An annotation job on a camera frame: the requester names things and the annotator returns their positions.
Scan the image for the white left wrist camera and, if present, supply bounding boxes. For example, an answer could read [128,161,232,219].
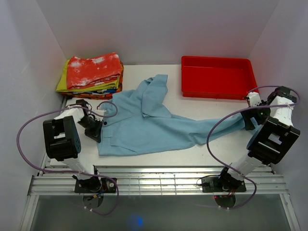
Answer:
[94,109,107,118]

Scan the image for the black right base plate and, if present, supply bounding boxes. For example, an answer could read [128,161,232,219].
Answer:
[196,175,246,193]

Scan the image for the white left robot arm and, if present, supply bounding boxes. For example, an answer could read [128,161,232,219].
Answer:
[43,100,106,192]

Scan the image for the aluminium rail frame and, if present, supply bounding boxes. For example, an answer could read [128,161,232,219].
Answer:
[21,96,301,231]

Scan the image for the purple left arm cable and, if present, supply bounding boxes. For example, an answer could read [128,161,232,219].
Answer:
[16,101,120,216]

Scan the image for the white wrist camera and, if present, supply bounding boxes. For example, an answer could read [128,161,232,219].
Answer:
[94,109,107,118]
[244,91,261,107]

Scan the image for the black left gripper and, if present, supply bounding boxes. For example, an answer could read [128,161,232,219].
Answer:
[77,116,103,142]

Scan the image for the orange patterned folded trousers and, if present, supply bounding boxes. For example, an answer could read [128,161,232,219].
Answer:
[58,64,124,100]

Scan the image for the light blue trousers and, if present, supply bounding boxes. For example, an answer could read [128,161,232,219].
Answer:
[97,75,244,156]

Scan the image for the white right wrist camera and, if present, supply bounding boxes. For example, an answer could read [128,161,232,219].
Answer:
[244,91,261,107]

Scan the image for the red white tie-dye trousers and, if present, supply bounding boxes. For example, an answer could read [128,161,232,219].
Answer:
[66,52,122,89]

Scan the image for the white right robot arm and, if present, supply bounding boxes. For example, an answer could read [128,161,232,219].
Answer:
[217,86,300,191]

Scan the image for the red plastic tray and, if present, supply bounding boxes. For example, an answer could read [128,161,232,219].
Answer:
[181,56,257,100]

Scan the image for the yellow green folded trousers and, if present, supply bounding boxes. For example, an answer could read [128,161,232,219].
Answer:
[56,60,124,92]

